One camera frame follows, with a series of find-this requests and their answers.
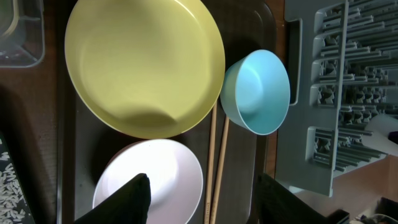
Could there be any dark brown serving tray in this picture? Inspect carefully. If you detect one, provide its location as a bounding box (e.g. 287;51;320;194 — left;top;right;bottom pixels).
56;1;282;223

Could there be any black waste tray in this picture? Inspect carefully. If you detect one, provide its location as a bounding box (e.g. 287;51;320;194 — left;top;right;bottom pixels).
0;134;35;224

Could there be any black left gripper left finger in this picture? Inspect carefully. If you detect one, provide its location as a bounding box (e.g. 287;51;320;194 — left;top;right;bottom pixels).
74;173;151;224

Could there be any light blue bowl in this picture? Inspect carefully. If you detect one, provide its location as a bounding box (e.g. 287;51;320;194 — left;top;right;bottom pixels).
220;49;290;136

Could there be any white bowl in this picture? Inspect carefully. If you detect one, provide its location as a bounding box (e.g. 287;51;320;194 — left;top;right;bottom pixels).
92;139;203;224

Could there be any wooden chopstick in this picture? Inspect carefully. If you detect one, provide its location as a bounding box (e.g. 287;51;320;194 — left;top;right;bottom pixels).
210;116;229;224
203;103;217;224

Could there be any yellow plate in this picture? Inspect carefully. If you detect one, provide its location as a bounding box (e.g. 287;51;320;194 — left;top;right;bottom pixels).
65;0;225;139

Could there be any wooden chopstick left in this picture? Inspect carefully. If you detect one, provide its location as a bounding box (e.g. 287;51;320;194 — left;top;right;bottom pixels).
203;103;217;224

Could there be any grey dishwasher rack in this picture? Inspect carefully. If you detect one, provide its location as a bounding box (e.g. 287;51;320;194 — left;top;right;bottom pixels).
275;0;397;196

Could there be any wooden chopstick right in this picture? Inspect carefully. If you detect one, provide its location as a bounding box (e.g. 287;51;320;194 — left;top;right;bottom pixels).
210;116;229;224

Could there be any pile of white rice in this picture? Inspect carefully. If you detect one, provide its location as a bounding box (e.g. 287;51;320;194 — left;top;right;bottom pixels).
1;152;26;224

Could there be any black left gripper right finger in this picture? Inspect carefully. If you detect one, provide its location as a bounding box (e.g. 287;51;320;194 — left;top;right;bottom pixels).
254;174;349;224

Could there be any clear plastic bin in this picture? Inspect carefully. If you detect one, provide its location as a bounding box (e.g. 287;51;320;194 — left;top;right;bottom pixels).
1;0;45;68

